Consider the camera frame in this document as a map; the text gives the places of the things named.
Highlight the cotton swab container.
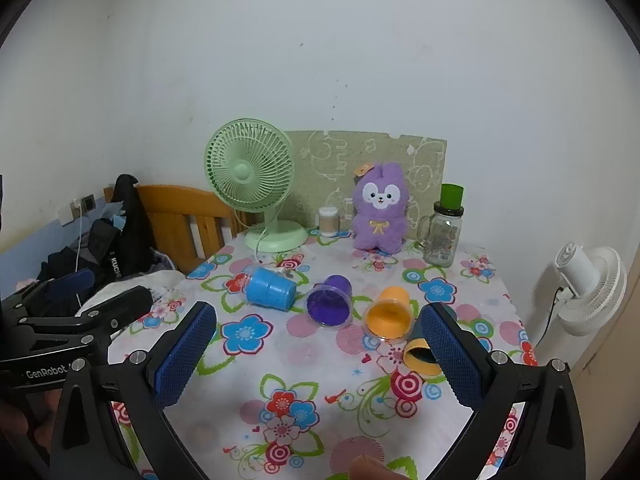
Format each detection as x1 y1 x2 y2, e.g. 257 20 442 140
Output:
318 206 342 238

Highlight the glass jar with green lid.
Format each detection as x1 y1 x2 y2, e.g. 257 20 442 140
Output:
417 183 466 267

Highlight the white charging cable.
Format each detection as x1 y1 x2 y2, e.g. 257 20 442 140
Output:
71 204 86 283

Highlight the wall socket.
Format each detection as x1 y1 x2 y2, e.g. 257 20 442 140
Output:
59 193 97 226

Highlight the person's right hand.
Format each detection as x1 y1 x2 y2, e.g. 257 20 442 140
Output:
348 454 396 480

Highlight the green desk fan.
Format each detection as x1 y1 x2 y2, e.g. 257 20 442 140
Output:
204 118 309 254

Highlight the orange plastic cup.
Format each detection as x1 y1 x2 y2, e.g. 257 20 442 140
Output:
363 286 416 345

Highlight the purple plastic cup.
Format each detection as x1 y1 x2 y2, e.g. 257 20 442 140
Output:
306 274 354 330

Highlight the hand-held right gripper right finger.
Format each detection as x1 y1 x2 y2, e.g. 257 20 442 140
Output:
419 302 587 480

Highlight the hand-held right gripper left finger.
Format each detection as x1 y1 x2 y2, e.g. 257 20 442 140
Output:
50 301 218 480

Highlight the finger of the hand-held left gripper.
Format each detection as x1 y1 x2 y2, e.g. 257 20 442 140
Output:
0 269 97 322
17 285 154 335

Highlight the black fan cable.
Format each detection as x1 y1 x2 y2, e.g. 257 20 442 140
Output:
531 286 562 347

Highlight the black clothes pile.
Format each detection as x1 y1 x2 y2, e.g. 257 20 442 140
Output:
37 174 162 292

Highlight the person's left hand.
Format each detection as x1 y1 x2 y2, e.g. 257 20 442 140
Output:
0 394 60 467

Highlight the white standing fan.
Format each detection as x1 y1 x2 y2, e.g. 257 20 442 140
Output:
554 242 628 337

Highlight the green patterned board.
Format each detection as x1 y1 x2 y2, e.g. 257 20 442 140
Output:
284 130 449 244

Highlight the yellow and teal cup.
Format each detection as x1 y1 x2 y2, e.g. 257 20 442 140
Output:
402 305 458 377

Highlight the floral tablecloth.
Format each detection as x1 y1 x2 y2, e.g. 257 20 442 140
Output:
107 227 539 480

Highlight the wooden chair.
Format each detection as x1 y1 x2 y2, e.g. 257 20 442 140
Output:
103 184 252 276

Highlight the blue plastic cup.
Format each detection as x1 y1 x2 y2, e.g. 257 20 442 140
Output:
242 266 299 314

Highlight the purple plush bunny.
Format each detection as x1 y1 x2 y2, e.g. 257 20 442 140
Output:
345 161 421 255

